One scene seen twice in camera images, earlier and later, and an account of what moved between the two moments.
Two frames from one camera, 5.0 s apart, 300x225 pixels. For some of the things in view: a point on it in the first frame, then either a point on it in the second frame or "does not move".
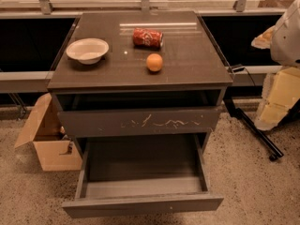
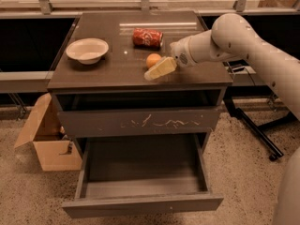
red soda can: [149, 38] does not move
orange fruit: [154, 62] does not move
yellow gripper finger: [280, 91] → [182, 55]
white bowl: [87, 51] does not move
